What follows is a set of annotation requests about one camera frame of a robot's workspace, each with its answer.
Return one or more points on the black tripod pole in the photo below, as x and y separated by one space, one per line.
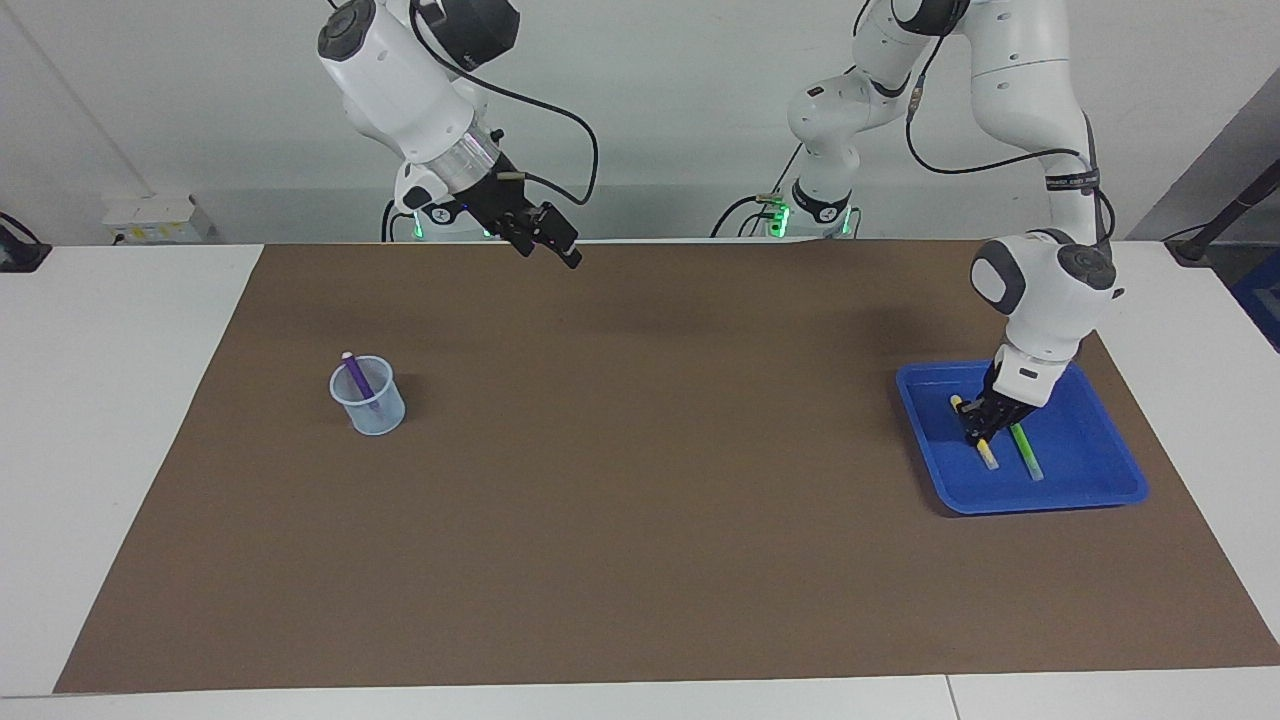
1225 215

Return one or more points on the white power strip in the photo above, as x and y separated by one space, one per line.
155 220

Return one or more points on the blue box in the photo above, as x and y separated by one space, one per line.
1262 300

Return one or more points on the green pen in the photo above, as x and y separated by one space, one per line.
1027 452

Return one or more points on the yellow pen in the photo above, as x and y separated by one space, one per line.
988 457

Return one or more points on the black clamp stand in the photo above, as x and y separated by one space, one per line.
20 255

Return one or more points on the green lit connector block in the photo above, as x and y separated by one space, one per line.
778 215
418 225

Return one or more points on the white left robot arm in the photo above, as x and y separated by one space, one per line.
1050 300

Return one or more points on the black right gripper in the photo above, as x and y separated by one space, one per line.
520 210

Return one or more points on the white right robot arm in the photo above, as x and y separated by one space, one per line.
400 90

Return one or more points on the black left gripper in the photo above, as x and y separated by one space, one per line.
995 410

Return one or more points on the purple pen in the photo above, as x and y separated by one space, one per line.
358 378

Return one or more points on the blue plastic tray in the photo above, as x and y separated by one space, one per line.
1090 450

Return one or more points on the brown table mat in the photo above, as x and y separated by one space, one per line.
640 550

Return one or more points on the translucent plastic cup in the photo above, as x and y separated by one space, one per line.
388 415

